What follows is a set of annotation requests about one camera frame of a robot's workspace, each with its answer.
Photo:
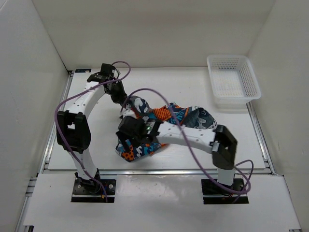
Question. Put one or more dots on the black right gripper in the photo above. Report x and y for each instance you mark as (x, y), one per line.
(123, 137)

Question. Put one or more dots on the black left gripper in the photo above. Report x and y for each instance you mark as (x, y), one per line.
(120, 98)

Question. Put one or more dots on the colourful patterned shorts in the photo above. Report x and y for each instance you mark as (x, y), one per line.
(192, 117)

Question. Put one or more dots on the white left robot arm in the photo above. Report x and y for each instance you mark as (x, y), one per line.
(72, 129)

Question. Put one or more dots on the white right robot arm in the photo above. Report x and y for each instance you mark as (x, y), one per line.
(219, 142)

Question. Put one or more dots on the blue label sticker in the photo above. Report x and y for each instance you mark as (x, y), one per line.
(83, 70)

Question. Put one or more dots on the white perforated plastic basket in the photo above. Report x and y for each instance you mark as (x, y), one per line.
(233, 80)

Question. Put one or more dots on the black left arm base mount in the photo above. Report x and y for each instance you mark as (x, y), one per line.
(83, 194)

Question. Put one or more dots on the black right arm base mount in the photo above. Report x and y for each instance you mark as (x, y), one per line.
(214, 195)

